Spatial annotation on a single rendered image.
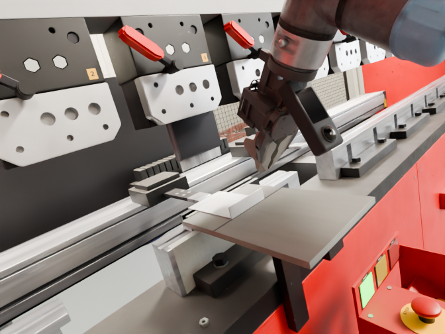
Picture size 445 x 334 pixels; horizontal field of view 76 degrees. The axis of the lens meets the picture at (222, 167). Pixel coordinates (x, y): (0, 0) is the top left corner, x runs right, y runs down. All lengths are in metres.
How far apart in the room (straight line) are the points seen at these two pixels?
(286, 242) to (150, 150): 0.76
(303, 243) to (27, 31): 0.42
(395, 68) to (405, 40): 2.26
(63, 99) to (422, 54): 0.40
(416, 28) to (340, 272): 0.52
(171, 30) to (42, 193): 0.63
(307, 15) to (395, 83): 2.25
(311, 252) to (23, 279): 0.56
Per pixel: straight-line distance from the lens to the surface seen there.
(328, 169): 0.91
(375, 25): 0.35
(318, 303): 0.66
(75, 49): 0.45
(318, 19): 0.38
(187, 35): 0.53
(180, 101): 0.49
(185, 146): 0.53
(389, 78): 2.61
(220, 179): 0.88
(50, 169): 0.97
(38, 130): 0.41
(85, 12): 0.47
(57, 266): 0.72
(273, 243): 0.39
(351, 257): 0.75
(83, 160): 0.98
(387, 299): 0.64
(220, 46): 0.60
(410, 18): 0.34
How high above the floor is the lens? 1.20
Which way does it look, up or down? 14 degrees down
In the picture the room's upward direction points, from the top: 15 degrees counter-clockwise
